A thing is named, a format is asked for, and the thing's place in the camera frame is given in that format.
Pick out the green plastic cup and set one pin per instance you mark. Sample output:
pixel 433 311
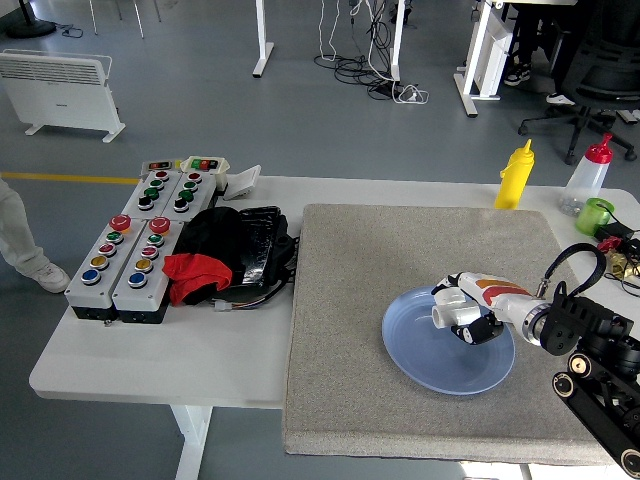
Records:
pixel 590 217

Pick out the black cloth bag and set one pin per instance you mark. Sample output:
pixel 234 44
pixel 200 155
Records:
pixel 212 235

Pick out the black office chair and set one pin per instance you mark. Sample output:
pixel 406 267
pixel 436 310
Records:
pixel 607 75

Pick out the white panel heater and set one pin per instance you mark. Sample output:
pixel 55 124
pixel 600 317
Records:
pixel 60 95

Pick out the black power adapter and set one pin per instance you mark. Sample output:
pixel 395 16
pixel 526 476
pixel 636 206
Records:
pixel 615 231

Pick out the cream switch box green red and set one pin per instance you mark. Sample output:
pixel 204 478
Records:
pixel 220 167

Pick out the seated person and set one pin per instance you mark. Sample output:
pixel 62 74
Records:
pixel 530 30

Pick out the glossy black tray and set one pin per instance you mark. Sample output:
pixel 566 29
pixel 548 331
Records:
pixel 260 240

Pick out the red cloth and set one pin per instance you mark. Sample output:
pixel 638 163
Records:
pixel 195 272

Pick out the white pipe tee wide thread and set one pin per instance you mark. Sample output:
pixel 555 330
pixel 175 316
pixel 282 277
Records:
pixel 445 315

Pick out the grey-brown mat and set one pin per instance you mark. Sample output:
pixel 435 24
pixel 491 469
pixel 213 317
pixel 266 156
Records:
pixel 360 300

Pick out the metal chair legs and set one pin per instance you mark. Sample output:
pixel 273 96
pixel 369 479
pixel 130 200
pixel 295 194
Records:
pixel 137 20

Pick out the grey four-button control box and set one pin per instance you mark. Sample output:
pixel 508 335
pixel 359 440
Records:
pixel 201 200
pixel 135 207

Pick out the yellow squeeze bottle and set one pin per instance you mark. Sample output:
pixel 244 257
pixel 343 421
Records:
pixel 515 180

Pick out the blue plate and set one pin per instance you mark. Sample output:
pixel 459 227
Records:
pixel 450 365

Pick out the white desk leg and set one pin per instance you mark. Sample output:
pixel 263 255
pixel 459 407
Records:
pixel 261 30
pixel 397 40

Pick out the clear squeeze bottle red cap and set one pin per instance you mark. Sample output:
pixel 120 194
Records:
pixel 587 180

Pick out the standing person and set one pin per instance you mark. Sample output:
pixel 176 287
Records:
pixel 17 240

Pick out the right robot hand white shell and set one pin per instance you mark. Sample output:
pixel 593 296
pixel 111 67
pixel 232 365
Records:
pixel 495 295

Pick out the small grey rocker switch box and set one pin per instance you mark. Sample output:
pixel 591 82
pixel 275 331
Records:
pixel 160 165

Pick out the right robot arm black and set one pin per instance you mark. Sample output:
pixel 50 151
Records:
pixel 575 325

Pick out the white wall switch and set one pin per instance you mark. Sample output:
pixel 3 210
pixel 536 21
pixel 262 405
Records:
pixel 242 182

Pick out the white desk frame with panel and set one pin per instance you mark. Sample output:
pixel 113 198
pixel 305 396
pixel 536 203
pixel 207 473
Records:
pixel 487 50

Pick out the grey control box red stop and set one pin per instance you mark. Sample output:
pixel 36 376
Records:
pixel 80 291
pixel 151 295

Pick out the black round stand base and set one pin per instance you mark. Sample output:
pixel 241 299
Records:
pixel 30 27

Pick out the white table leg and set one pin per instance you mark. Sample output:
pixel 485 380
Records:
pixel 192 440

